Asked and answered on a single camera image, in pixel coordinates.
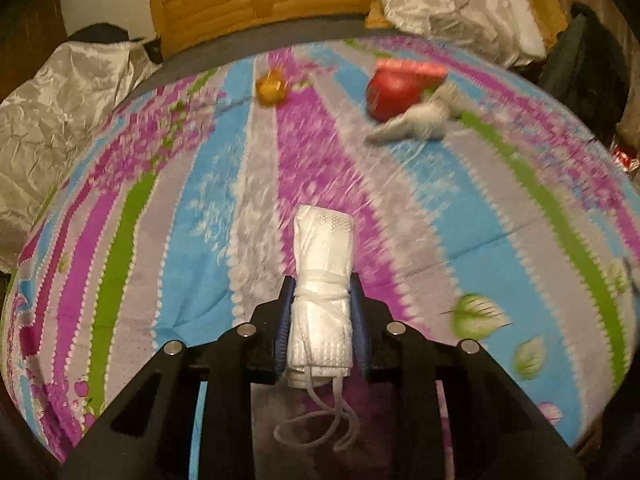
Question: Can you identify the colourful striped bedsheet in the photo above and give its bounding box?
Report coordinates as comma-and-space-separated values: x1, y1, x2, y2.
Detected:
1, 36, 639, 477

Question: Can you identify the red flat box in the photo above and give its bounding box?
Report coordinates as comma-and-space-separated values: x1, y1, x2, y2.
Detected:
376, 58, 448, 87

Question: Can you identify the silver satin pillow left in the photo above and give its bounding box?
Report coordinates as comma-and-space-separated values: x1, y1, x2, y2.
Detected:
0, 41, 158, 273

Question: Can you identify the silver satin quilt right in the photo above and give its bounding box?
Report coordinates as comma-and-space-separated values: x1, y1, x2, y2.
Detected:
378, 0, 547, 67

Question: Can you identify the white cloth with string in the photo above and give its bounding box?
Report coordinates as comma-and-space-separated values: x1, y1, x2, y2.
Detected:
273, 205, 360, 453

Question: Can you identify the dark wooden wardrobe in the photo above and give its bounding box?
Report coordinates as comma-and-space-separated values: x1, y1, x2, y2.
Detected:
1, 0, 67, 99

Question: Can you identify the white crumpled tissue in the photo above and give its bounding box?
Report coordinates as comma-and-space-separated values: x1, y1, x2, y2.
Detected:
366, 81, 477, 145

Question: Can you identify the red apple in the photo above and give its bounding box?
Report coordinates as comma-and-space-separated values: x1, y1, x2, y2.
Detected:
366, 70, 439, 122

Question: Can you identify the dark jacket on chair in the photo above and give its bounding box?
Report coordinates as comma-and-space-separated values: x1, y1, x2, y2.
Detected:
538, 1, 630, 146

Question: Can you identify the golden foil wrapper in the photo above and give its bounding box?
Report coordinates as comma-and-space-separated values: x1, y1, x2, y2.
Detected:
255, 68, 290, 107

